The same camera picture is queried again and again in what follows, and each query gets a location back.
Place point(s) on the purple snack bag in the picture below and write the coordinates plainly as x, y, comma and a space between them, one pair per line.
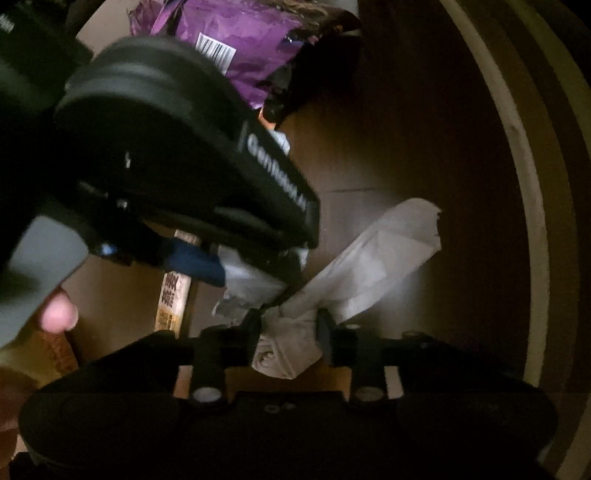
231, 41

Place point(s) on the white tissue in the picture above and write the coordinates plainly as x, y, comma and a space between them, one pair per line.
369, 267
251, 284

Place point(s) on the yellow brown snack wrapper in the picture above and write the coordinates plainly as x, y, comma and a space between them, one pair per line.
173, 300

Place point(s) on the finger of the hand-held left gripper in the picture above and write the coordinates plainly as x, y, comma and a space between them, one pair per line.
277, 263
198, 263

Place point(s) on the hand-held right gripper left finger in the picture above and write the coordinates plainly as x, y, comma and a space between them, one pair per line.
254, 330

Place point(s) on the yellow orange packet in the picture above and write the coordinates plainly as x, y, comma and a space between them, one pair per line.
51, 353

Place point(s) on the person's left hand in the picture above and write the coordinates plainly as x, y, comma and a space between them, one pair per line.
59, 311

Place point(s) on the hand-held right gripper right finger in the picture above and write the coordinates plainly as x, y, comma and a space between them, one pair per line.
325, 334

